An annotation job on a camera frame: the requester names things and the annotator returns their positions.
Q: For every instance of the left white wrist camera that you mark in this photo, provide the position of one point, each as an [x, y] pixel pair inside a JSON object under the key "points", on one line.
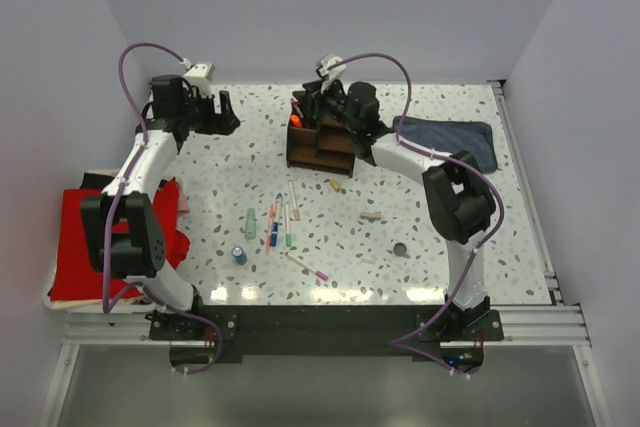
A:
{"points": [[199, 75]]}

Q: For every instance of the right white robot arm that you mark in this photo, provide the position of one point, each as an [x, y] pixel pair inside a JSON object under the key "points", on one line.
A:
{"points": [[459, 201]]}

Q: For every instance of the dark blue folded towel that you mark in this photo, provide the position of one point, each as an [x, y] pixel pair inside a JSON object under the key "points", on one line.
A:
{"points": [[450, 137]]}

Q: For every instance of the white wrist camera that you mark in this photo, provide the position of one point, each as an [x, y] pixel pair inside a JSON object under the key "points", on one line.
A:
{"points": [[199, 75], [329, 69]]}

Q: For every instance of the white tray with cloths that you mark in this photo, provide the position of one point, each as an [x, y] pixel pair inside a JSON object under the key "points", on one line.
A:
{"points": [[75, 304]]}

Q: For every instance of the orange black highlighter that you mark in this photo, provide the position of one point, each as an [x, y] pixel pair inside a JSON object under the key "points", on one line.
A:
{"points": [[296, 121]]}

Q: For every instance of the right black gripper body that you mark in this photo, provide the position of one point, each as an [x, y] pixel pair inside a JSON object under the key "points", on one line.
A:
{"points": [[335, 104]]}

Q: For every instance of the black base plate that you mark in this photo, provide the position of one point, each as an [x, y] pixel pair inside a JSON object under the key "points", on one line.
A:
{"points": [[228, 334]]}

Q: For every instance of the grey round cap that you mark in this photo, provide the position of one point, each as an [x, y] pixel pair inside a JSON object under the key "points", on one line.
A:
{"points": [[400, 249]]}

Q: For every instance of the light green stapler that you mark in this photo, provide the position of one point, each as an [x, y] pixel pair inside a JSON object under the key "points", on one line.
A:
{"points": [[250, 223]]}

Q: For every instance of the peach capped marker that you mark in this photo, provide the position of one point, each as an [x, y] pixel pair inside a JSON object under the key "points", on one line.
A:
{"points": [[293, 200]]}

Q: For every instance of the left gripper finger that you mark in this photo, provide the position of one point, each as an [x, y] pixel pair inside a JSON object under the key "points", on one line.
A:
{"points": [[223, 107], [224, 124]]}

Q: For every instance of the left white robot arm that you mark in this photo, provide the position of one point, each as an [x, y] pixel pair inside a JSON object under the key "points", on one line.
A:
{"points": [[125, 241]]}

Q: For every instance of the red gel pen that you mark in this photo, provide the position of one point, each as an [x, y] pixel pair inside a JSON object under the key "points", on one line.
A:
{"points": [[296, 108]]}

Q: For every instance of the blue battery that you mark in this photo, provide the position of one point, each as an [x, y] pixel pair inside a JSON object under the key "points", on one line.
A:
{"points": [[239, 255]]}

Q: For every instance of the green capped marker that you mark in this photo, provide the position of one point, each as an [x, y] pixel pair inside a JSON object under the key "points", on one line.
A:
{"points": [[288, 227]]}

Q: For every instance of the red cloth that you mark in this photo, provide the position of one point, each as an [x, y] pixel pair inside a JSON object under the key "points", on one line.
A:
{"points": [[168, 204]]}

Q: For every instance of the pink capped marker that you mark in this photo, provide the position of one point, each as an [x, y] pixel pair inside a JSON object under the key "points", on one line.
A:
{"points": [[304, 265]]}

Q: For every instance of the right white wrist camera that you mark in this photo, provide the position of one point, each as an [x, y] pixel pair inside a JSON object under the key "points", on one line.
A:
{"points": [[329, 69]]}

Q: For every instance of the small wooden block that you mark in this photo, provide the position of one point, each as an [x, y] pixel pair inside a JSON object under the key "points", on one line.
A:
{"points": [[335, 185]]}

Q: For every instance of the wooden clothespin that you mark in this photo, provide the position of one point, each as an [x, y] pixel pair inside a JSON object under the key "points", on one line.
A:
{"points": [[371, 215]]}

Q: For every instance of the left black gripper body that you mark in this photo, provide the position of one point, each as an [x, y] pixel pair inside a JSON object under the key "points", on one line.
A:
{"points": [[198, 110]]}

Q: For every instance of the brown wooden desk organizer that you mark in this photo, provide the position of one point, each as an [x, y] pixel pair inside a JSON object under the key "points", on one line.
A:
{"points": [[328, 149]]}

